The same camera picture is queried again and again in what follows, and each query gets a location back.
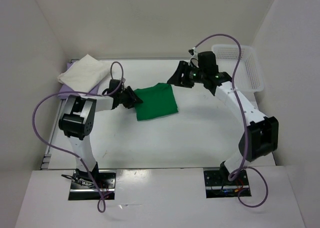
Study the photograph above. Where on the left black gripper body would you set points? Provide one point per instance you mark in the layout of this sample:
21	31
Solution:
123	96

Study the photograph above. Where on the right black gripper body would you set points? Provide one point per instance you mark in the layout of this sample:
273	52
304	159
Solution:
194	75

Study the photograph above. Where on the green t shirt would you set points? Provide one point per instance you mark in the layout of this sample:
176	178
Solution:
158	101

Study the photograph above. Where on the cream white t shirt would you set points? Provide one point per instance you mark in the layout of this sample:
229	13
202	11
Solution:
84	74

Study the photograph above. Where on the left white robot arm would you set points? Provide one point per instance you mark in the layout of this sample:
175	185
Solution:
77	121

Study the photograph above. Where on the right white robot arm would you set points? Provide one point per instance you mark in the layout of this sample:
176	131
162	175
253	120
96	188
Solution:
260	136

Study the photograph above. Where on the white plastic basket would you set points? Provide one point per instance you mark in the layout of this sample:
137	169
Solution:
248	76

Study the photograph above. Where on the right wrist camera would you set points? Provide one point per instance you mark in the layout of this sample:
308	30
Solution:
193	52

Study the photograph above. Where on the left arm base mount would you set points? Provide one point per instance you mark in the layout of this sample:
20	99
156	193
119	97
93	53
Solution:
84	189

